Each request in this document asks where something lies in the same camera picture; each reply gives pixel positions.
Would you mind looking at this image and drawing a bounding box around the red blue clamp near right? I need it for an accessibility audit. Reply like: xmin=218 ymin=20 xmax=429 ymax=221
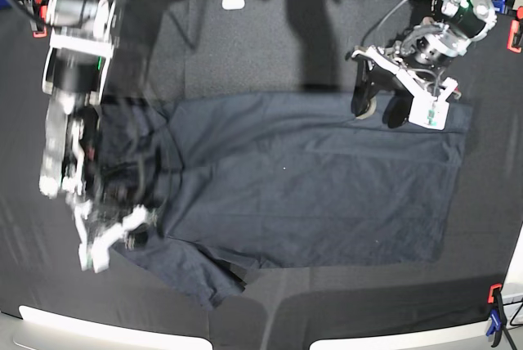
xmin=485 ymin=283 xmax=517 ymax=350

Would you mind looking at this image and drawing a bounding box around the black table cloth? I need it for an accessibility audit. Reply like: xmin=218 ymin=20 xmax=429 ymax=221
xmin=1 ymin=0 xmax=522 ymax=349

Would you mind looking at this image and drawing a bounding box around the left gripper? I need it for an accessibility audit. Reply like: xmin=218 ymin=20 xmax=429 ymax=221
xmin=351 ymin=25 xmax=470 ymax=129

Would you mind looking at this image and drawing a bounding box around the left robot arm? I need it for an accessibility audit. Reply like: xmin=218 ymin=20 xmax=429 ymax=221
xmin=351 ymin=0 xmax=497 ymax=131

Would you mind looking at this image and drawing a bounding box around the red clamp far left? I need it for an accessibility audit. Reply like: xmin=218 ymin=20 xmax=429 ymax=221
xmin=23 ymin=0 xmax=48 ymax=38

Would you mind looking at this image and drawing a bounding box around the dark grey t-shirt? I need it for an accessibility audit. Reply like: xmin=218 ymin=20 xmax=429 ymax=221
xmin=99 ymin=92 xmax=472 ymax=309

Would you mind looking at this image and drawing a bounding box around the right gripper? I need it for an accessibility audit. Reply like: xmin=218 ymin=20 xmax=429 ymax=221
xmin=65 ymin=169 xmax=159 ymax=272

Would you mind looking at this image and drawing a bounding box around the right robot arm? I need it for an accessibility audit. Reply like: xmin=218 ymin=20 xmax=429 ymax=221
xmin=39 ymin=0 xmax=156 ymax=272

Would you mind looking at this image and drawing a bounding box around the red clamp far right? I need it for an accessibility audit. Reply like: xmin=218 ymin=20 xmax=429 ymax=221
xmin=507 ymin=7 xmax=523 ymax=53

